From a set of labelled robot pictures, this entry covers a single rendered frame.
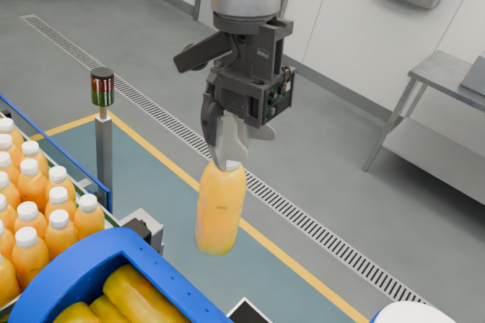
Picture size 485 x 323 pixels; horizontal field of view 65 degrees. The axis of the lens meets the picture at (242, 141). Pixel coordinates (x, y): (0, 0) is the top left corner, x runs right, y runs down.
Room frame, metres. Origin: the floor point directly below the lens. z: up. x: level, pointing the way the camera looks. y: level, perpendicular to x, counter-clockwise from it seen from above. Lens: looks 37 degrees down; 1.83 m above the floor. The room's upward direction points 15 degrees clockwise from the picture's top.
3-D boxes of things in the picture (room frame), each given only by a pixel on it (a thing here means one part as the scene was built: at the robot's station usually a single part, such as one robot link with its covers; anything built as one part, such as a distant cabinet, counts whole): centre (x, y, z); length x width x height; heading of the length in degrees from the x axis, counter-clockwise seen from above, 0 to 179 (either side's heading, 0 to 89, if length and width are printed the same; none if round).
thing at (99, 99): (0.91, 0.43, 1.18); 0.06 x 0.06 x 0.05
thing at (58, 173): (0.64, 0.43, 1.10); 0.04 x 0.04 x 0.02
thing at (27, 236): (0.45, 0.39, 1.10); 0.04 x 0.04 x 0.02
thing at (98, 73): (0.91, 0.43, 1.18); 0.06 x 0.06 x 0.16
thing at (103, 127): (0.91, 0.43, 0.55); 0.04 x 0.04 x 1.10; 60
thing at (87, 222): (0.58, 0.32, 1.00); 0.07 x 0.07 x 0.19
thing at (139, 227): (0.60, 0.22, 0.95); 0.10 x 0.07 x 0.10; 150
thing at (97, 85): (0.91, 0.43, 1.23); 0.06 x 0.06 x 0.04
